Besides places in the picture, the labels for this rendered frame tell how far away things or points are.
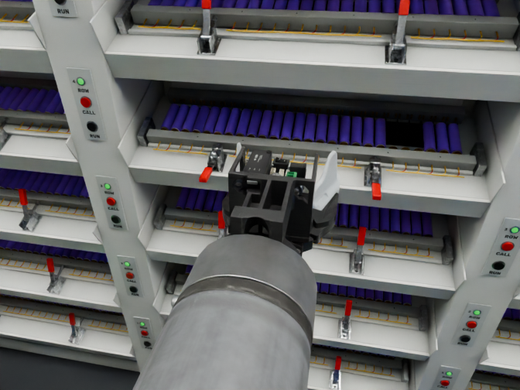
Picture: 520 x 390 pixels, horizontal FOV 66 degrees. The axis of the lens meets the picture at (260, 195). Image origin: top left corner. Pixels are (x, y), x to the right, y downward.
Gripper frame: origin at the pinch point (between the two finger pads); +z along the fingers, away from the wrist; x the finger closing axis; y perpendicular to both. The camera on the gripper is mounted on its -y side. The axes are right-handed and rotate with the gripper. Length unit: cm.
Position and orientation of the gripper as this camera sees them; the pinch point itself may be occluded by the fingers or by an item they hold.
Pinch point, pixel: (288, 174)
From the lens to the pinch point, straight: 47.1
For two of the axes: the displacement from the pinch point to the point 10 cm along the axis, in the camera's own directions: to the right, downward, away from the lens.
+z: 1.8, -5.2, 8.4
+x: -9.8, -1.1, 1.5
